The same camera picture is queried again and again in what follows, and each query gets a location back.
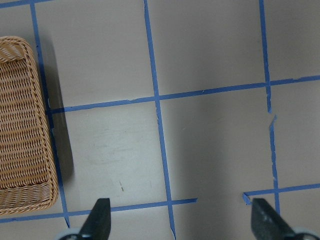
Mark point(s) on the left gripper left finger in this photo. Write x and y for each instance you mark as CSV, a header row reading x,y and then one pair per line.
x,y
98,223

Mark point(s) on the brown wicker basket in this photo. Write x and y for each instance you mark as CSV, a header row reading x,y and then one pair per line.
x,y
28,177

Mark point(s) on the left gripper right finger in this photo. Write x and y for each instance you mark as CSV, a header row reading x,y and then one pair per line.
x,y
267,224

